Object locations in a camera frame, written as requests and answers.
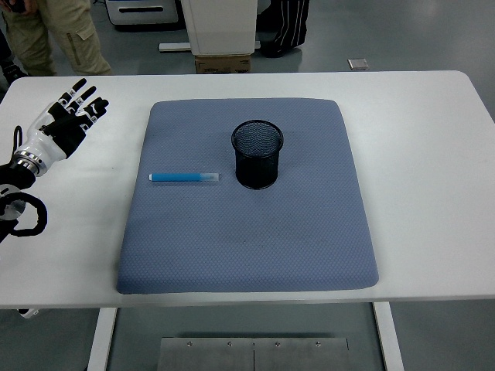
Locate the small white black object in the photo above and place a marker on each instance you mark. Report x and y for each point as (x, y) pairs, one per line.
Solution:
(29, 313)

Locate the person in beige trousers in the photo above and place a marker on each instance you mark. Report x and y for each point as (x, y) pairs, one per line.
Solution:
(73, 27)

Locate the brown cardboard box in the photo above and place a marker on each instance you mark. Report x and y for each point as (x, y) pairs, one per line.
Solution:
(222, 63)

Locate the black mesh pen holder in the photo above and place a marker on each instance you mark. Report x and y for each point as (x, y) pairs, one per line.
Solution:
(257, 170)

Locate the flat white base bar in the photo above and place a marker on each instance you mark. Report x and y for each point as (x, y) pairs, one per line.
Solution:
(174, 46)

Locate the person in black striped trousers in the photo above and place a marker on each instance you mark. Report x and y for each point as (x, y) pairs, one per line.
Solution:
(288, 31)

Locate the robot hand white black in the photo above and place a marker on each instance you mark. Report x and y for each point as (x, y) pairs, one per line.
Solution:
(40, 145)

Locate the person with black shoe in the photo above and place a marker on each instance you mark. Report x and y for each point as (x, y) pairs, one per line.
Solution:
(11, 71)

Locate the blue-grey textured mat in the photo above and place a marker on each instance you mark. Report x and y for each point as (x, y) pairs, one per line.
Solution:
(247, 239)

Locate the blue marker pen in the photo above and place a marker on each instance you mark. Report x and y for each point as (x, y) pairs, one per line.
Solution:
(181, 177)

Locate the grey metal plate with screws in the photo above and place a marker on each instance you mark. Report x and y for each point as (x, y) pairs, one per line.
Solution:
(299, 355)
(207, 355)

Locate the small grey floor plate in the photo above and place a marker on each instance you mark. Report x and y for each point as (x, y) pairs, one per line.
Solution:
(358, 64)

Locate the white table leg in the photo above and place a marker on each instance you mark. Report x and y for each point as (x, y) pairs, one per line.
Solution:
(101, 340)
(388, 340)

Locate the white appliance with dark slot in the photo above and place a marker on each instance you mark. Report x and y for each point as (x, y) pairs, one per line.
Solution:
(143, 11)

